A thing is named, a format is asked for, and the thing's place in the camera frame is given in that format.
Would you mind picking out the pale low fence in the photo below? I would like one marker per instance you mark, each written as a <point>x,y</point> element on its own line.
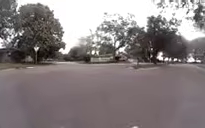
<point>102,59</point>

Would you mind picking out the grey asphalt road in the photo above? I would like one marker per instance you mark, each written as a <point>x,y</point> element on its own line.
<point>103,96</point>

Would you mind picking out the group of dark trees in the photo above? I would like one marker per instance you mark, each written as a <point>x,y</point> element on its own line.
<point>150,38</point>

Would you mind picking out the triangular road sign on pole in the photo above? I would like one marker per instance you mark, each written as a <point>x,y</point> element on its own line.
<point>36,50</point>

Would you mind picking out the large dark green tree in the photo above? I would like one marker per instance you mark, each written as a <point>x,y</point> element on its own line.
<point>38,28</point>

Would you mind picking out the grass verge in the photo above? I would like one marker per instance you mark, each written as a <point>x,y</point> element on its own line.
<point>3,66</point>

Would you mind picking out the building behind trees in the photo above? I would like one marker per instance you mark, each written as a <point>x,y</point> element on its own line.
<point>201,50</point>

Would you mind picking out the overhanging tree branches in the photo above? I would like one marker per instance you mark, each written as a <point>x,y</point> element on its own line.
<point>196,11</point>

